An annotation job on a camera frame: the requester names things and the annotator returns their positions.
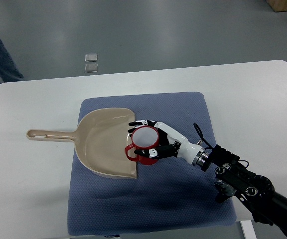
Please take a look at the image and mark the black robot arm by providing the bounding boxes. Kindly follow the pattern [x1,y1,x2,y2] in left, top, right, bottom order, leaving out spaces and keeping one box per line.
[192,143,287,237]

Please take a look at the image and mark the red cup white inside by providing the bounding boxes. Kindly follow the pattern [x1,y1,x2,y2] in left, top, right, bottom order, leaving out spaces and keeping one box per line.
[124,125,159,165]

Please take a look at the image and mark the white table leg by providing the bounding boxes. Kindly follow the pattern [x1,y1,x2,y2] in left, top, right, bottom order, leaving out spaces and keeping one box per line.
[240,220,257,239]

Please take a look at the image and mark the wooden box corner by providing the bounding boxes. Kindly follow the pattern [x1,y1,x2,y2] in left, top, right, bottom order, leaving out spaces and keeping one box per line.
[266,0,287,12]

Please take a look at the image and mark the upper metal floor plate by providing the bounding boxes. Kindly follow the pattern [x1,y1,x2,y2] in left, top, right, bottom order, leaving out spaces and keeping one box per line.
[85,53,98,62]

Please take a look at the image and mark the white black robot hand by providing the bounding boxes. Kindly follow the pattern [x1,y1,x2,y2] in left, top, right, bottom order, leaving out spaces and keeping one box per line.
[128,119,205,165]

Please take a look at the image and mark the beige plastic dustpan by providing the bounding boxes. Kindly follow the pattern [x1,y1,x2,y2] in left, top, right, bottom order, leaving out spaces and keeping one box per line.
[26,108,137,179]

